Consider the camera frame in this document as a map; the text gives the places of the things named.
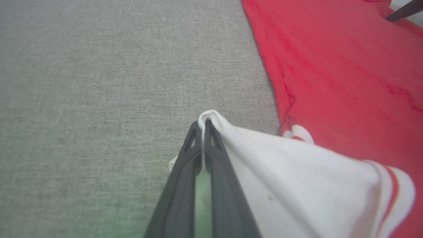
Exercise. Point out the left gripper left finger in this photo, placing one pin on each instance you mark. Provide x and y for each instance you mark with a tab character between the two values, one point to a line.
180	191

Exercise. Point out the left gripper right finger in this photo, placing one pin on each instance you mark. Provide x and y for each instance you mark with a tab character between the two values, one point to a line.
228	195

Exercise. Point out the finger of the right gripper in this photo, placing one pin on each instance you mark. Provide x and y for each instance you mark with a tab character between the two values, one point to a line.
403	11

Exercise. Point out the red white basketball jersey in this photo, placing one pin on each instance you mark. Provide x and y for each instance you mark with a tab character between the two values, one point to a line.
330	99

